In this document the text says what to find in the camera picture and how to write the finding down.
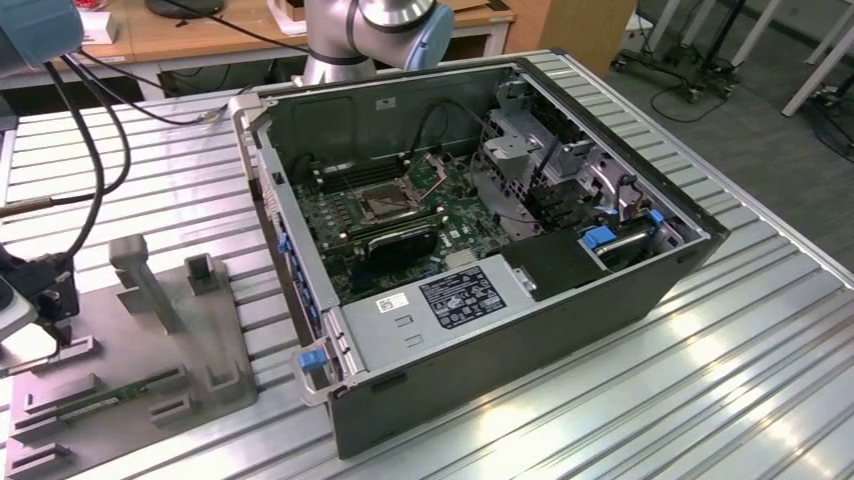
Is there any black RAM slot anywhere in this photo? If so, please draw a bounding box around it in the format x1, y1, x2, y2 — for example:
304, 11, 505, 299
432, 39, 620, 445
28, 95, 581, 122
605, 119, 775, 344
319, 213, 443, 240
321, 220, 447, 250
316, 158, 407, 177
323, 169, 409, 194

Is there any CPU socket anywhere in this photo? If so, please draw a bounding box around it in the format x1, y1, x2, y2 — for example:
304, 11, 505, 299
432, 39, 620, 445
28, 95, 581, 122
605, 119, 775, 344
356, 179, 420, 226

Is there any grey parts rack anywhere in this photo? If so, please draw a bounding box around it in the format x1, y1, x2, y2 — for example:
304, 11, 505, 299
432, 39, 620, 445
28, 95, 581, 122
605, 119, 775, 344
0, 233, 263, 480

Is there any green RAM stick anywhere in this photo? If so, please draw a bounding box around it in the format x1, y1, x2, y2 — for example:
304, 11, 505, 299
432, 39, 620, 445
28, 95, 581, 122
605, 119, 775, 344
56, 368, 189, 422

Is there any grey power supply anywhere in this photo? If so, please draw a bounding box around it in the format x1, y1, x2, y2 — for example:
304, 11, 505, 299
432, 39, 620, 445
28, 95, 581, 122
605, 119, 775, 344
337, 252, 536, 375

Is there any black glossy expansion card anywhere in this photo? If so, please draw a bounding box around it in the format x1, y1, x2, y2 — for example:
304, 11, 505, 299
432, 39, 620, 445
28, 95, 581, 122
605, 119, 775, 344
364, 224, 443, 270

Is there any wooden desk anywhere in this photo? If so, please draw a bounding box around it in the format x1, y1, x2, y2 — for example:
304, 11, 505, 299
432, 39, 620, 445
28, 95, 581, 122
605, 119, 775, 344
77, 0, 519, 69

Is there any black monitor stand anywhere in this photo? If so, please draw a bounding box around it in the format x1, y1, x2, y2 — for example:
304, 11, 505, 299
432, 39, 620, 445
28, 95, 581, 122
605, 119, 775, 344
142, 0, 227, 20

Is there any metal socket cover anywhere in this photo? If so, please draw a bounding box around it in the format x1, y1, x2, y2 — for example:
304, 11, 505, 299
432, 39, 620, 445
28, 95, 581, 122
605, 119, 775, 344
420, 152, 461, 187

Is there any green motherboard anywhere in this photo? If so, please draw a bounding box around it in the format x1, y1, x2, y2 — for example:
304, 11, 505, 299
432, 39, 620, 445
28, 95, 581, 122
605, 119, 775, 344
292, 152, 509, 297

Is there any black open PC case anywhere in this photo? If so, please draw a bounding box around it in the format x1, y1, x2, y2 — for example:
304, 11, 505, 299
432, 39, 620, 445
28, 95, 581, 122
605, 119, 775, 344
227, 53, 732, 461

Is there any black disk bay box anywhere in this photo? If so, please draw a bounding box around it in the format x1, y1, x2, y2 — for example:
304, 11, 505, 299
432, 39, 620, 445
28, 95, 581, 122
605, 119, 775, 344
499, 232, 616, 302

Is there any silver drive cage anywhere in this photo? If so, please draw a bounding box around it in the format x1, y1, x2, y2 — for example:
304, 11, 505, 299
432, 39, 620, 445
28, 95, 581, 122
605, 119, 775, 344
477, 79, 601, 184

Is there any blue disk bay latch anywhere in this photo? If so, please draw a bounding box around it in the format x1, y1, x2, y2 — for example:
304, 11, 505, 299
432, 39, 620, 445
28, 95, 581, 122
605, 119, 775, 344
577, 226, 616, 250

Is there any wooden cabinet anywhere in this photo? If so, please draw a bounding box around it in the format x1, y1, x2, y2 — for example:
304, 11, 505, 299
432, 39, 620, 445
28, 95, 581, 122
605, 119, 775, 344
537, 0, 633, 80

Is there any black wheeled cart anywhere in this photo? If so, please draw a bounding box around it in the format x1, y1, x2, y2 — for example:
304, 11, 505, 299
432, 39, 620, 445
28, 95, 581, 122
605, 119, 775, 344
611, 0, 743, 104

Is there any white table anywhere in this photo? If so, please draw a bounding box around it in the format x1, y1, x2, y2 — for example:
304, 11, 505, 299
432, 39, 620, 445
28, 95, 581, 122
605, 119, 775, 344
639, 0, 854, 117

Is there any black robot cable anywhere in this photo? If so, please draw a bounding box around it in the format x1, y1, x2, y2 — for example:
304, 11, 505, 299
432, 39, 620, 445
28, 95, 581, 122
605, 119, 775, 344
38, 59, 108, 266
49, 47, 134, 207

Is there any black desk cable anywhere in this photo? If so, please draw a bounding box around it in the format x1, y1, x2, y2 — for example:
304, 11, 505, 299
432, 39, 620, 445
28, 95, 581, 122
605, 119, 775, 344
158, 0, 312, 55

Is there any black internal wire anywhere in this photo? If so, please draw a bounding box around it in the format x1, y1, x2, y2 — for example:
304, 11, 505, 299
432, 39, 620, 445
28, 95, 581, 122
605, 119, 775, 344
405, 101, 489, 166

